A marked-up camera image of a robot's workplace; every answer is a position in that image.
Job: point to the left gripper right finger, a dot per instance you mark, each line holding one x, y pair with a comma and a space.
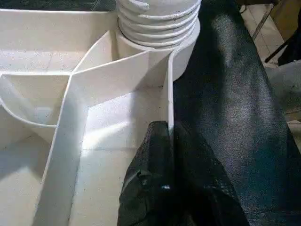
202, 188

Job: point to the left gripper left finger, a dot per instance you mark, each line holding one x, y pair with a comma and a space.
148, 188

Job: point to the white plastic table leg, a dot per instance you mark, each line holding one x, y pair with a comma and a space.
157, 19

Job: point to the white plastic table top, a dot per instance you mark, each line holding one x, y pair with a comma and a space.
42, 42

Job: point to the black work mat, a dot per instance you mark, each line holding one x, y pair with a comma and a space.
225, 117

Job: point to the black metal bar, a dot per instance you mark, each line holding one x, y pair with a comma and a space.
282, 49

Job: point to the chrome metal frame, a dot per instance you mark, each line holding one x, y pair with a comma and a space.
263, 21

